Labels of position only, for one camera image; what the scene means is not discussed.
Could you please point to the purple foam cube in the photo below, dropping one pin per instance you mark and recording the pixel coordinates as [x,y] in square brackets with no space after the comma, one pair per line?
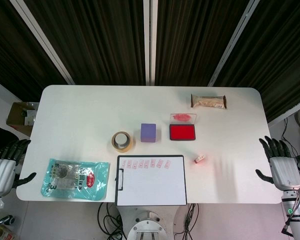
[148,132]

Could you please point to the dark pleated curtain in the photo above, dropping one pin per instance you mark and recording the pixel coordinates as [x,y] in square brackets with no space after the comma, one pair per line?
[12,55]
[277,57]
[95,42]
[192,42]

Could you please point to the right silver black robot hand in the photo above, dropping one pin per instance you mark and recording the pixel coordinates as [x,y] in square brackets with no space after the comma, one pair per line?
[286,172]

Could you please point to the white stamped paper sheet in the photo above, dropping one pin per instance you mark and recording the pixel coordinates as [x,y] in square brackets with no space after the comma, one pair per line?
[152,186]

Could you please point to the yellow packing tape roll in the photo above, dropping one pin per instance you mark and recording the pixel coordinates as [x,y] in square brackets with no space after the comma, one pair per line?
[130,147]

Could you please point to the red white stamp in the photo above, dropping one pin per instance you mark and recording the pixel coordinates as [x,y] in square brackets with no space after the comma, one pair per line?
[199,158]

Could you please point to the black clipboard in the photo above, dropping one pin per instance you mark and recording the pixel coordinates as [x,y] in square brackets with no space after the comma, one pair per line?
[120,178]

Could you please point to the black cloth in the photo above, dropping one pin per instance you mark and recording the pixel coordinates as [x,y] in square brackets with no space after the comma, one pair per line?
[0,137]

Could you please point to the brown wrapped snack bar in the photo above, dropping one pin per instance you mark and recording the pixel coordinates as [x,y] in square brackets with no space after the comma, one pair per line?
[208,101]

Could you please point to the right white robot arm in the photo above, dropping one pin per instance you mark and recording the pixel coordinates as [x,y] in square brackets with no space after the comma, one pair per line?
[298,215]

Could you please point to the open cardboard box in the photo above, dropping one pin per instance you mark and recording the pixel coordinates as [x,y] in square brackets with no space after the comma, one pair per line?
[15,117]

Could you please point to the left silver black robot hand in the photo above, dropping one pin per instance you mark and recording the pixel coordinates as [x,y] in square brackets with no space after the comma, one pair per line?
[1,175]

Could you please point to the teal plastic product bag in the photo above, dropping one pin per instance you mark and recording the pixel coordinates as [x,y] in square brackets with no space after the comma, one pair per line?
[75,180]

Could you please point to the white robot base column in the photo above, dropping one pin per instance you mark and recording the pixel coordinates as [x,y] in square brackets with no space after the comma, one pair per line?
[147,225]

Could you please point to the white frame post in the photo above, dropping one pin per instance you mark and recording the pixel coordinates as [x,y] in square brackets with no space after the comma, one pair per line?
[43,42]
[150,42]
[233,42]

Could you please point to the instant noodle cup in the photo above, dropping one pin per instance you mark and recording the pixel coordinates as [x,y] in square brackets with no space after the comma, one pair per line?
[2,232]

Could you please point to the grey cylinder weight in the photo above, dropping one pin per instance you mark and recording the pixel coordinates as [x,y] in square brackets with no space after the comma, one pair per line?
[121,140]

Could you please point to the red ink pad clear lid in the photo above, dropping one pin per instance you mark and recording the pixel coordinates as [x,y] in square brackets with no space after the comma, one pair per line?
[182,132]

